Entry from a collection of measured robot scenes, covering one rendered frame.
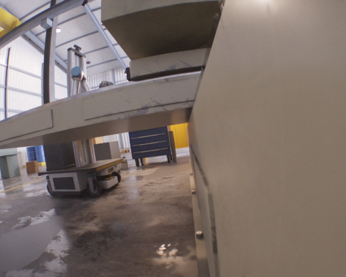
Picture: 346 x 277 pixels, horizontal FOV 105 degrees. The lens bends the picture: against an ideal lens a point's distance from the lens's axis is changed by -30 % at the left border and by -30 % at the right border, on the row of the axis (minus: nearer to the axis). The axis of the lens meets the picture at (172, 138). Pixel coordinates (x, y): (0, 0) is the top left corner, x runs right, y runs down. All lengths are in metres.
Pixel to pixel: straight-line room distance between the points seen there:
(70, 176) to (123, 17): 1.79
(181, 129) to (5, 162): 5.35
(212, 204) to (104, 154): 2.85
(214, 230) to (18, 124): 0.84
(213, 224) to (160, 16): 0.50
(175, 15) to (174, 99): 0.25
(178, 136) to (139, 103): 4.08
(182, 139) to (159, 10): 4.26
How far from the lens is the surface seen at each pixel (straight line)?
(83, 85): 2.10
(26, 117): 0.87
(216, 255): 0.28
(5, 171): 6.60
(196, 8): 0.55
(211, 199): 0.23
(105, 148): 3.02
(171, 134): 3.47
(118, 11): 0.54
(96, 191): 2.05
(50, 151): 2.37
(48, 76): 7.00
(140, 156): 3.66
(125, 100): 0.61
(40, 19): 8.01
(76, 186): 2.08
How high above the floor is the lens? 0.52
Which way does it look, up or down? 1 degrees down
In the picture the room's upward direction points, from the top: 8 degrees counter-clockwise
